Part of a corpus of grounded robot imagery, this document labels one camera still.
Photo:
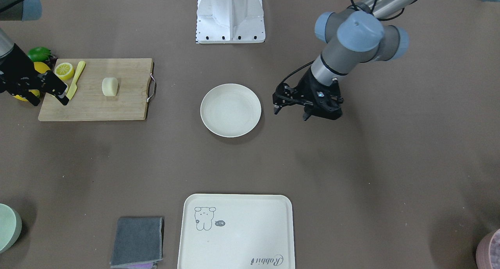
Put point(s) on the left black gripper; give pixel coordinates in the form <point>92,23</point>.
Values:
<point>306,87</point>

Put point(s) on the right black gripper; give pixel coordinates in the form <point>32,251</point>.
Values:
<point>16,69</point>

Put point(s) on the beige round plate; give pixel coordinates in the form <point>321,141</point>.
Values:
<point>230,110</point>

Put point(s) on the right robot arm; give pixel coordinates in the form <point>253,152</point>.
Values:
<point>17,10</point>

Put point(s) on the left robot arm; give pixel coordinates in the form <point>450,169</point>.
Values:
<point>355,35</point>

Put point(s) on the cream rabbit tray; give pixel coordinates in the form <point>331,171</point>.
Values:
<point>237,231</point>

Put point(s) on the whole lemon outer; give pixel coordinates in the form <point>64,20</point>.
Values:
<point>33,91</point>

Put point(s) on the whole lemon near lime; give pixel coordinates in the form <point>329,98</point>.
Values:
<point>41,67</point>

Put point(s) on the upper lemon half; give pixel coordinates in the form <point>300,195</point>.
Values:
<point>64,71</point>

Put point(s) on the green lime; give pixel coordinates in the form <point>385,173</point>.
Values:
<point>39,54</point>

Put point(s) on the yellow plastic knife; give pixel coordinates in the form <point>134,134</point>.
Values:
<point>73,86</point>

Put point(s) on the bamboo cutting board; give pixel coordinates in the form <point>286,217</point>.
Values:
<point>90,104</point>

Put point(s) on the mint green bowl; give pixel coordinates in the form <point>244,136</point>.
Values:
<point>10,227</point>

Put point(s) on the grey folded cloth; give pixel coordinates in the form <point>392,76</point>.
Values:
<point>138,242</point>

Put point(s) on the pink bowl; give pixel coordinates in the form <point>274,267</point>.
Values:
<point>488,251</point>

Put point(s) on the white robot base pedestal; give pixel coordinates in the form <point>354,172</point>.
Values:
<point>230,22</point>

